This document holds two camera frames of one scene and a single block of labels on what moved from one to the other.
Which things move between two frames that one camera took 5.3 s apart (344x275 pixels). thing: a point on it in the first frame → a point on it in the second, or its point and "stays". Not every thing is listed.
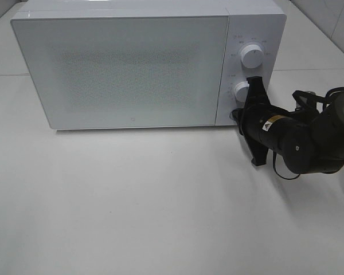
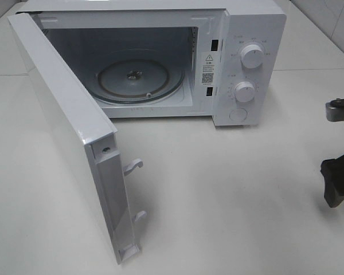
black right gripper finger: x=257 y=95 → x=340 y=109
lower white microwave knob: x=241 y=90 stays
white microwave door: x=96 y=71 → x=86 y=127
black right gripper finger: x=258 y=152 → x=339 y=176
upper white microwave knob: x=251 y=55 stays
